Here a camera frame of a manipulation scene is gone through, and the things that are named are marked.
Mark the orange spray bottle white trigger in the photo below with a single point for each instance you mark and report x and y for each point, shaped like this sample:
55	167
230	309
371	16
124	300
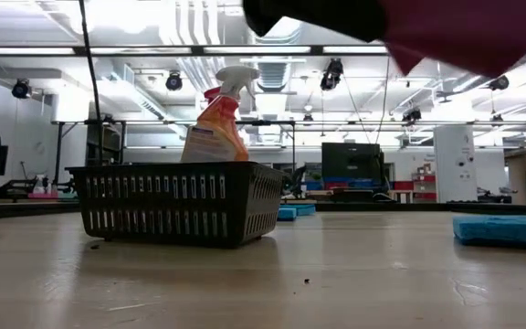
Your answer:
217	132

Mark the red cloth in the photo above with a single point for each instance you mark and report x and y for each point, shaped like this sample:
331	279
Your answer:
473	32

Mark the red storage bin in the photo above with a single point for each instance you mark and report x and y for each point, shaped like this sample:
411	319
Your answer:
420	185

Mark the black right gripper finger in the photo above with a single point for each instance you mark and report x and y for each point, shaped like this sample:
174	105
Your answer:
318	13

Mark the white pillar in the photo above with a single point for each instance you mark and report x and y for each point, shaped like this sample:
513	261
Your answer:
455	160

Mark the dark blue sponge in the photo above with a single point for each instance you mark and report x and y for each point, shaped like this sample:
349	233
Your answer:
306	210

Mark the black slotted plastic basket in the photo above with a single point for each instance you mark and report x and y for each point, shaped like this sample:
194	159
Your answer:
176	170

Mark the black monitor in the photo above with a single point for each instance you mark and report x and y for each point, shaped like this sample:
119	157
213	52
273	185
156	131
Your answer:
352	164

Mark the blue storage bin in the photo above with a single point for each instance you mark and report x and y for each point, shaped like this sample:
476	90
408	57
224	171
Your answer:
320	185

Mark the black aluminium table frame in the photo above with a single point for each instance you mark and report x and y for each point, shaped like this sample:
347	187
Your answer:
381	207

